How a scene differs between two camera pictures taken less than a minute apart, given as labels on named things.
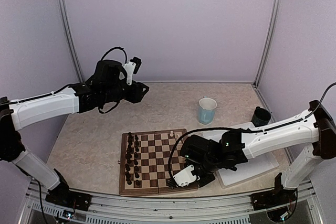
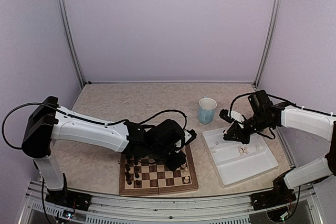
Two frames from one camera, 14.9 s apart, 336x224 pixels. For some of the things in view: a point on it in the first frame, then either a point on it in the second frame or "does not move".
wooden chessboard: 148,159 does not move
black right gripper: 206,181 -> 235,128
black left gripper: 136,94 -> 173,166
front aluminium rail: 226,209 does not move
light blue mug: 207,106 does not move
